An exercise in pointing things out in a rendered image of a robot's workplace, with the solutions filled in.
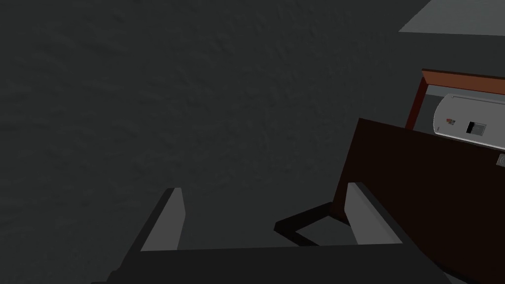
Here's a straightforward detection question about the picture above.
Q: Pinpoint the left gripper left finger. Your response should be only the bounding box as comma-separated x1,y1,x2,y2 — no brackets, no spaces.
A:
140,187,186,252

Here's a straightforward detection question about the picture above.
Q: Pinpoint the white appliance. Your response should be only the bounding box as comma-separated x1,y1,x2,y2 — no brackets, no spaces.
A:
433,93,505,151

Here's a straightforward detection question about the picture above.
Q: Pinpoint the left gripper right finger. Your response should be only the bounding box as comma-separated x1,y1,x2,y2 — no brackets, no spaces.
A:
344,181,404,246

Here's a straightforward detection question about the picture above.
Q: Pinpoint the dark brown wooden cabinet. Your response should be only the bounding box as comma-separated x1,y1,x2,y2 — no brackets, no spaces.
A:
274,69,505,284

